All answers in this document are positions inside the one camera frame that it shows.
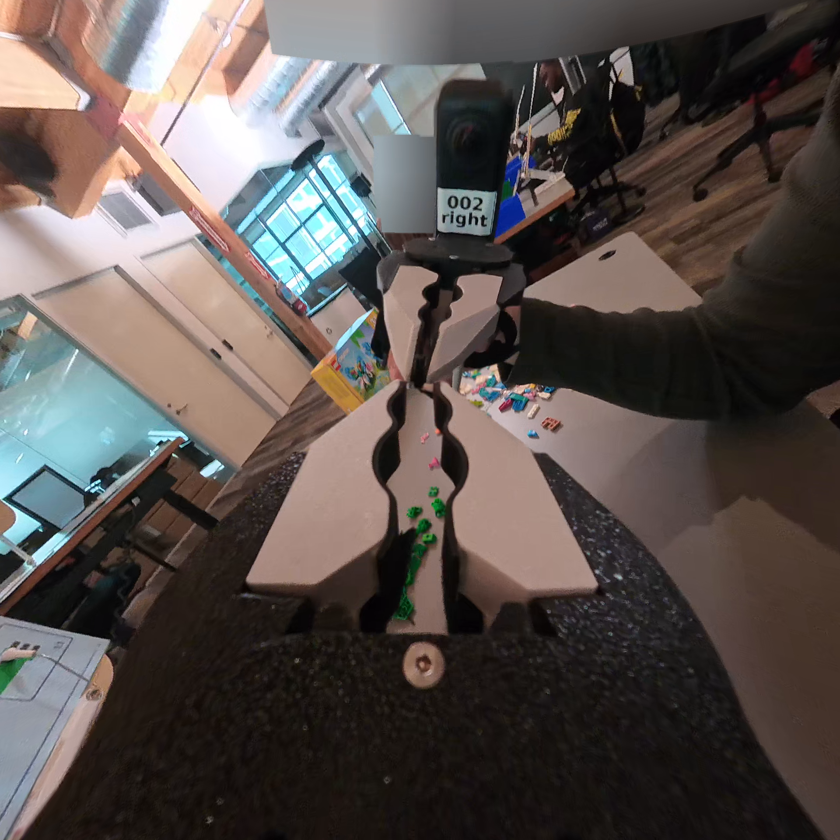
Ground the black chair with yellow trim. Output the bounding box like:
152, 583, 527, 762
571, 46, 651, 217

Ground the small wooden document stand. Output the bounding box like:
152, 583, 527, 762
0, 502, 39, 567

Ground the black wall speaker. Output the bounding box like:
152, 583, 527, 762
134, 174, 181, 214

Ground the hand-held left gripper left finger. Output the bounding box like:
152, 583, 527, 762
246, 382, 403, 621

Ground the white door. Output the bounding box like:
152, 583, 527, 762
34, 266, 280, 457
139, 236, 315, 409

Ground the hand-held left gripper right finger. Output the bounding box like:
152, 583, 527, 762
433, 382, 599, 621

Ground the white wall vent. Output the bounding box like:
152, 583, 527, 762
98, 190, 158, 234

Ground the black floor lamp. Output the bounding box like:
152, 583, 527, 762
290, 139, 378, 237

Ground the pile of colourful bricks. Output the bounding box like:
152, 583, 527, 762
459, 369, 559, 420

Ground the silver air duct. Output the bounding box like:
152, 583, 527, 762
95, 0, 221, 93
243, 56, 345, 135

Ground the brown standing desk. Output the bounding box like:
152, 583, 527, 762
0, 436, 219, 614

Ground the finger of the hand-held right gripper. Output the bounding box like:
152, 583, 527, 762
382, 266, 439, 388
425, 274, 505, 387

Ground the white tray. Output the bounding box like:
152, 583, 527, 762
0, 650, 116, 840

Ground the wooden work table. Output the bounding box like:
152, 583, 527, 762
497, 161, 581, 234

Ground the pile of small green bricks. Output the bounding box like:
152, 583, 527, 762
392, 486, 448, 624

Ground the grey desk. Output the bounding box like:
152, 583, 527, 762
217, 230, 840, 840

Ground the black framed screen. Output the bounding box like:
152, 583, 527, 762
8, 465, 89, 532

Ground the blue storage bin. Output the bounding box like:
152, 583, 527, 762
493, 190, 538, 238

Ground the stack of cardboard boxes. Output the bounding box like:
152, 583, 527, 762
139, 456, 227, 529

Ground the black and red office chair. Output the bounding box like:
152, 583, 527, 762
682, 16, 834, 201

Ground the yellow toy brick box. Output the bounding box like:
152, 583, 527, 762
310, 307, 395, 416

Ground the black ceiling speaker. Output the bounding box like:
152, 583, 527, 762
0, 128, 59, 201

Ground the building instruction booklet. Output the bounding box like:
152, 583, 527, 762
0, 616, 111, 815

